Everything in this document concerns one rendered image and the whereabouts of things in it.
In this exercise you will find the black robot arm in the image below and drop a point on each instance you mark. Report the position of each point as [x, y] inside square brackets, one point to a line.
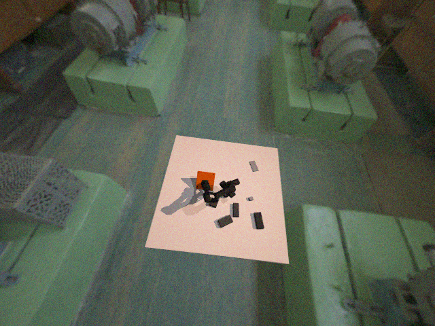
[229, 187]

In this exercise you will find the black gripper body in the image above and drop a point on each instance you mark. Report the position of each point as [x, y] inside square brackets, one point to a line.
[231, 193]

